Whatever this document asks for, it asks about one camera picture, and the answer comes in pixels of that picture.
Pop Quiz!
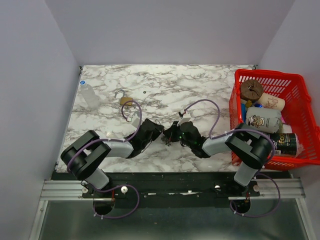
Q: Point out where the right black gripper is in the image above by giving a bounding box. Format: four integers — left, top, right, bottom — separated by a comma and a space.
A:
163, 120, 194, 149

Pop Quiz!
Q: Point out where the large brass padlock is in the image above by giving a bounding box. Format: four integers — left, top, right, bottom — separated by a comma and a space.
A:
114, 89, 133, 106

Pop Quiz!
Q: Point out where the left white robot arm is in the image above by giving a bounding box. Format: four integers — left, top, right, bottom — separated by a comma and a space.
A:
60, 119, 165, 198

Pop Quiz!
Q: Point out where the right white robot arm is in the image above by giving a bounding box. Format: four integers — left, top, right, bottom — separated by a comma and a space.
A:
163, 121, 276, 196

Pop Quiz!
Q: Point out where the clear plastic water bottle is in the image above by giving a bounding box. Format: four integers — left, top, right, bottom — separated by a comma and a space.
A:
79, 80, 100, 110

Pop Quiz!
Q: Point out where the brown round wooden block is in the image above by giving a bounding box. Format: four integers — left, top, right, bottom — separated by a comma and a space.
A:
240, 79, 264, 102

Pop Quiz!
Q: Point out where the grey printed pouch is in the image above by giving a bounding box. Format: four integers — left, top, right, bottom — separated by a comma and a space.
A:
245, 107, 283, 134

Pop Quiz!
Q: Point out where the beige printed cylinder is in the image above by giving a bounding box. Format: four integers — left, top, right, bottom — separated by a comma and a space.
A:
257, 93, 286, 111

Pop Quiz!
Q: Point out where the black printed can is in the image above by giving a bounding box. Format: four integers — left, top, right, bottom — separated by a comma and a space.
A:
268, 133, 304, 157

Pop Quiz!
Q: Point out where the red plastic basket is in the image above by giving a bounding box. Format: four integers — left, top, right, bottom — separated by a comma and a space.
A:
229, 69, 320, 171

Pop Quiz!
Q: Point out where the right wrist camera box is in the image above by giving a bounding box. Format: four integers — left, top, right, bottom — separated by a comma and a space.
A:
177, 110, 192, 126

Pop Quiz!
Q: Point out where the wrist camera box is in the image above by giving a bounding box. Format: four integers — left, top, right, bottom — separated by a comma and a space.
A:
177, 110, 192, 126
127, 111, 140, 128

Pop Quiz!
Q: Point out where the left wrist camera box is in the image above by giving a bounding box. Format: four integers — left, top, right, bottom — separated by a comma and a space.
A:
127, 111, 140, 128

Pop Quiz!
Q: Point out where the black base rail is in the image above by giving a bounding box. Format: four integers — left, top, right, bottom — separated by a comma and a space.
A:
51, 171, 292, 219

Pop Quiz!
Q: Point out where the aluminium frame rail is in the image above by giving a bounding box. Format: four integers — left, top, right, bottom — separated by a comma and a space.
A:
40, 178, 306, 201

